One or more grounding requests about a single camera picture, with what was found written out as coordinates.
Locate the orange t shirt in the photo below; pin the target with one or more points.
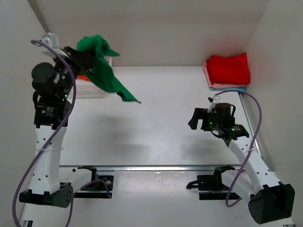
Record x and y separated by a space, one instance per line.
83 78

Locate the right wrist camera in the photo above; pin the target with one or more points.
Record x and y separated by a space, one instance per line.
214 100

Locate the green t shirt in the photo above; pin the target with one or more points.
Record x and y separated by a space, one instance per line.
102 74

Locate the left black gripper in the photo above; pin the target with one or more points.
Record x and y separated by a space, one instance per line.
87 59

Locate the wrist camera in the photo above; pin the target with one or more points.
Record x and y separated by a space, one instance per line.
51 40
214 100

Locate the white plastic basket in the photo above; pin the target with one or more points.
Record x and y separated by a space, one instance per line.
87 90

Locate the red folded t shirt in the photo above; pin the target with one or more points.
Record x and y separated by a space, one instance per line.
229 70

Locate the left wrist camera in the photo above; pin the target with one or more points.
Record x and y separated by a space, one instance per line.
51 40

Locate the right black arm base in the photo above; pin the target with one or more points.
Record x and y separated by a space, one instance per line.
210 187

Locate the pink folded t shirt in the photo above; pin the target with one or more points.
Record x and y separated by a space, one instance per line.
216 85

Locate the light blue folded t shirt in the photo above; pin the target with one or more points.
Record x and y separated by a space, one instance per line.
228 89

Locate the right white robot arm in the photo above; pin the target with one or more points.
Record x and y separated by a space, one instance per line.
268 199

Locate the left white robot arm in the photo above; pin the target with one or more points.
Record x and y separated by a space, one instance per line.
52 85

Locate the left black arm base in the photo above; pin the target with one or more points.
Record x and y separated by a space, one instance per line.
87 182

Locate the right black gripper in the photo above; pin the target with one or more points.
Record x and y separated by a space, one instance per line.
200 114

